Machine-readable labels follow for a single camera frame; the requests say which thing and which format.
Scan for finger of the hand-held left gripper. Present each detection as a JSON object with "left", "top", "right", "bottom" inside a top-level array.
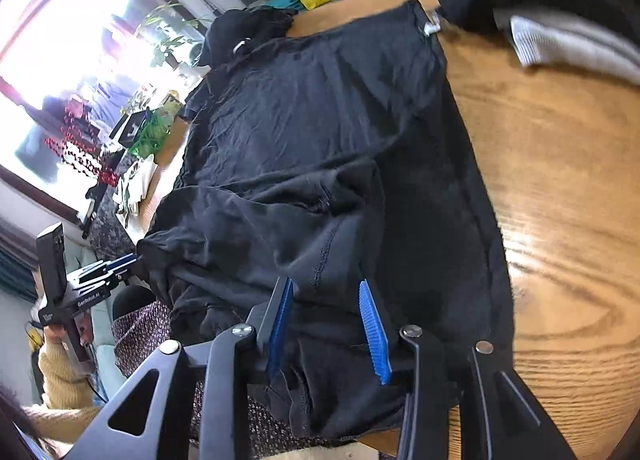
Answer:
[
  {"left": 74, "top": 253, "right": 140, "bottom": 282},
  {"left": 107, "top": 267, "right": 141, "bottom": 287}
]

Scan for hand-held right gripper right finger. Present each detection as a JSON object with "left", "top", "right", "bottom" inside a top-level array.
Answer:
[{"left": 358, "top": 279, "right": 578, "bottom": 460}]

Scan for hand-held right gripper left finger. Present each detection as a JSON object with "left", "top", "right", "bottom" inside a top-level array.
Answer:
[{"left": 70, "top": 276, "right": 295, "bottom": 460}]

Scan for black t-shirt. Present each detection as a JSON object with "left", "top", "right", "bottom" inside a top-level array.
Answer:
[{"left": 136, "top": 0, "right": 516, "bottom": 441}]

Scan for person's left forearm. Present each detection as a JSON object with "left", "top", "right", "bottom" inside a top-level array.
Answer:
[{"left": 20, "top": 337, "right": 108, "bottom": 441}]

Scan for person's left hand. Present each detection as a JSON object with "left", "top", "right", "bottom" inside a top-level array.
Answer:
[{"left": 45, "top": 313, "right": 96, "bottom": 356}]

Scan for grey patterned cloth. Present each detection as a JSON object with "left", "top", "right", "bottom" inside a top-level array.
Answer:
[{"left": 80, "top": 183, "right": 141, "bottom": 266}]

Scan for red berry branches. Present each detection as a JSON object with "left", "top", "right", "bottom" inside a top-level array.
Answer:
[{"left": 44, "top": 105, "right": 118, "bottom": 187}]

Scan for black box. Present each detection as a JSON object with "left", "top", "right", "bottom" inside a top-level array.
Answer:
[{"left": 109, "top": 109, "right": 152, "bottom": 146}]

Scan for person's dark hair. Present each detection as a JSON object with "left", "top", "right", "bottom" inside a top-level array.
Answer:
[{"left": 0, "top": 385, "right": 58, "bottom": 460}]

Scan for sliding glass door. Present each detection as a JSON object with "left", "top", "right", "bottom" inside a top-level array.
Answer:
[{"left": 0, "top": 0, "right": 201, "bottom": 221}]

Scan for green potted plant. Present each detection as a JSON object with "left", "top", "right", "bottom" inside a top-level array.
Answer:
[{"left": 141, "top": 1, "right": 216, "bottom": 72}]

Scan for crumpled black garment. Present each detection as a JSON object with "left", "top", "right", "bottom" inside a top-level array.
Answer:
[{"left": 199, "top": 7, "right": 299, "bottom": 67}]

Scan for folded grey garment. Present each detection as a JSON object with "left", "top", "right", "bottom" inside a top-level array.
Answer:
[{"left": 492, "top": 10, "right": 640, "bottom": 86}]

